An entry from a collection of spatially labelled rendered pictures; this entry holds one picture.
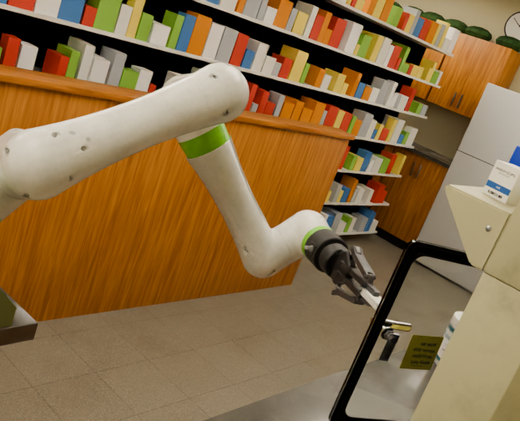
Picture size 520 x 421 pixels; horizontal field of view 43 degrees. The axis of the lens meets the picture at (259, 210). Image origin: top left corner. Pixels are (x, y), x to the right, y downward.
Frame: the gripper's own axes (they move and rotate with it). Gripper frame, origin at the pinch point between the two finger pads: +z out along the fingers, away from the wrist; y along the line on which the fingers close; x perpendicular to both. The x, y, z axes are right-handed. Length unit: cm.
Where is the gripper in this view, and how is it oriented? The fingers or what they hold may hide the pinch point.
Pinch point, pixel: (374, 300)
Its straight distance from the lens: 140.6
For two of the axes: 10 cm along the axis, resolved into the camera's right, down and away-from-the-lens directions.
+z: 3.4, 3.9, -8.6
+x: 8.7, 2.0, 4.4
